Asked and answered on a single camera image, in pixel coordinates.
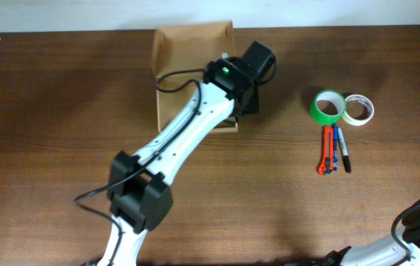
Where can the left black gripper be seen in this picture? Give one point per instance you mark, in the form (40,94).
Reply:
(253,100)

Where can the blue pen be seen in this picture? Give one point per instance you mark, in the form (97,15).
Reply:
(335,143)

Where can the orange utility knife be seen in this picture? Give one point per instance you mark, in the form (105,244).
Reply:
(326,163)

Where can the green tape roll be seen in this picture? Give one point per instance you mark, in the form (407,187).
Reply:
(327,107)

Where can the black marker pen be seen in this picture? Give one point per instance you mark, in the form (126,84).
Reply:
(345,155)

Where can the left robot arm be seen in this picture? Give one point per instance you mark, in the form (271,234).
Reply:
(139,187)

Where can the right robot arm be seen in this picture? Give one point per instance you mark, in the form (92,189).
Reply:
(401,247)

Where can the brown cardboard box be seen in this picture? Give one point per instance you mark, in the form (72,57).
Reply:
(186,49)

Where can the white masking tape roll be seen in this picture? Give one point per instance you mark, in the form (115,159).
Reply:
(359,110)

